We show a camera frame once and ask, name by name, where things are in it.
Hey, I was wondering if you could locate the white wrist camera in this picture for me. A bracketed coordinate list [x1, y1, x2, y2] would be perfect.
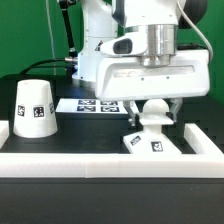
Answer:
[100, 36, 146, 57]

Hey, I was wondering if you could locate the white marker sheet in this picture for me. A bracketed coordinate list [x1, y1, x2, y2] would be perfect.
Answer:
[56, 98, 127, 114]

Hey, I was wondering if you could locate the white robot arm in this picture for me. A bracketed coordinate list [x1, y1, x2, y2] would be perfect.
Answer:
[73, 0, 213, 124]

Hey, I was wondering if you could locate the white lamp base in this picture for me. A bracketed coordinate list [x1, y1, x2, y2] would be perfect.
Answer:
[123, 112, 181, 156]

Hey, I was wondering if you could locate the white lamp bulb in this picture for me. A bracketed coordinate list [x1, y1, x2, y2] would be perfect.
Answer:
[142, 99, 169, 121]

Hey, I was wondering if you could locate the grey camera cable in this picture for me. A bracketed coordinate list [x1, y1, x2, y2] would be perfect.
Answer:
[175, 0, 214, 64]

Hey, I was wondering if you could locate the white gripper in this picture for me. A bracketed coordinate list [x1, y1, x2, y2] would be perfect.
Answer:
[95, 50, 210, 126]

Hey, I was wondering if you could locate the black cable bundle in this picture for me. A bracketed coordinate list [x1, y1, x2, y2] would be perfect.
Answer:
[19, 0, 79, 76]

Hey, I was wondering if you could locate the white lamp shade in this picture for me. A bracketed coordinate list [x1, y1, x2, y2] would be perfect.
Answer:
[13, 79, 58, 138]

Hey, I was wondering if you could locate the white U-shaped fence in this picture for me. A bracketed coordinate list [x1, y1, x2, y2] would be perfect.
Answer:
[0, 120, 224, 178]

